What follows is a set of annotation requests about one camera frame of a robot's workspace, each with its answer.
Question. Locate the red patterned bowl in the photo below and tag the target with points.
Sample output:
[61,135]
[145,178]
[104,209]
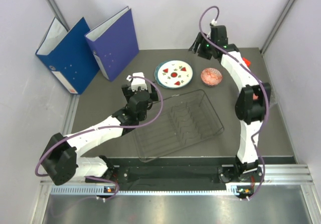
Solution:
[211,76]

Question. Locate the blue ring binder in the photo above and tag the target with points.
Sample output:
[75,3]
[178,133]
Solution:
[68,56]

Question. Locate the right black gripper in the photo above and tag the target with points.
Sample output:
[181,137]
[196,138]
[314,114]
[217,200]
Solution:
[200,40]

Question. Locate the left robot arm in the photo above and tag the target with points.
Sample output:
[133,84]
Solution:
[63,158]

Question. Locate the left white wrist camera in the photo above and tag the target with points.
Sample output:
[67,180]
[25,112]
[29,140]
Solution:
[137,81]

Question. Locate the grey cable duct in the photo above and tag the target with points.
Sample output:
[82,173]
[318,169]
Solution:
[102,190]

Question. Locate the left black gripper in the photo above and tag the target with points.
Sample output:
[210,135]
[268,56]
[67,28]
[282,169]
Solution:
[128,92]

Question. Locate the red cube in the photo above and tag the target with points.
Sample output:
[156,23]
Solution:
[246,61]

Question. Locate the black wire dish rack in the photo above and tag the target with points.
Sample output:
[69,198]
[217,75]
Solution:
[184,120]

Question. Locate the teal plate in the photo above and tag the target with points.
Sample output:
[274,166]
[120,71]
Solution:
[156,77]

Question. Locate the purple ring binder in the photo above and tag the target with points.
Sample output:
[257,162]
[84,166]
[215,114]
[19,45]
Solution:
[114,43]

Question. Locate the white plate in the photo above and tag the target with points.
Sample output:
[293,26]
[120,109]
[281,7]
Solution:
[175,74]

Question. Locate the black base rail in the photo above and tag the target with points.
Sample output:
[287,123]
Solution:
[186,173]

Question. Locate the clear drinking glass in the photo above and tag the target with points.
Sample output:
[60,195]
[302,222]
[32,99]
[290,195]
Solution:
[273,101]

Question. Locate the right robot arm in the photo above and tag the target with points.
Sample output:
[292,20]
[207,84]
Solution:
[252,104]

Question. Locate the pink plastic cup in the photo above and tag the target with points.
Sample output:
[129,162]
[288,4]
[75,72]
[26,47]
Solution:
[255,97]

